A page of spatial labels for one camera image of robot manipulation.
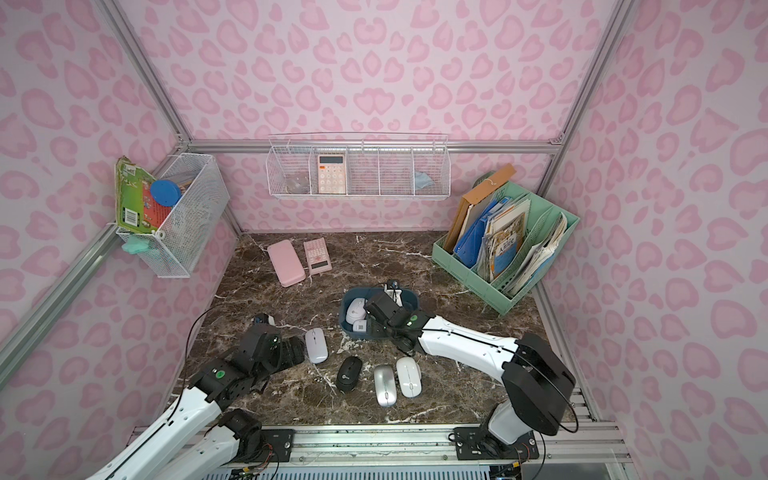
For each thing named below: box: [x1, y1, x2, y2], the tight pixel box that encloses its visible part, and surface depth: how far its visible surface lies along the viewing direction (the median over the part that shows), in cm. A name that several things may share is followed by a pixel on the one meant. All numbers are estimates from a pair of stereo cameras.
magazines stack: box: [477, 199, 531, 283], surface depth 95 cm
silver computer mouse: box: [374, 364, 397, 407], surface depth 84 cm
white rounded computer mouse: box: [346, 297, 367, 324], surface depth 97 cm
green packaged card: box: [115, 156, 170, 232], surface depth 73 cm
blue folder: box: [453, 196, 512, 268], surface depth 98 cm
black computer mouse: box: [337, 356, 363, 392], surface depth 85 cm
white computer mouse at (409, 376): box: [396, 356, 422, 398], surface depth 84 cm
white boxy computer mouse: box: [352, 319, 367, 332], surface depth 92 cm
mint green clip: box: [122, 235, 150, 255], surface depth 65 cm
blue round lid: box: [150, 179, 181, 207], surface depth 76 cm
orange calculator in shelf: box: [318, 154, 346, 194], surface depth 96 cm
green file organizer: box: [432, 181, 580, 316], surface depth 95 cm
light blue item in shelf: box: [414, 172, 434, 190], surface depth 102 cm
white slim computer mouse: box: [305, 327, 329, 364], surface depth 90 cm
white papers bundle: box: [507, 211, 567, 296], surface depth 85 cm
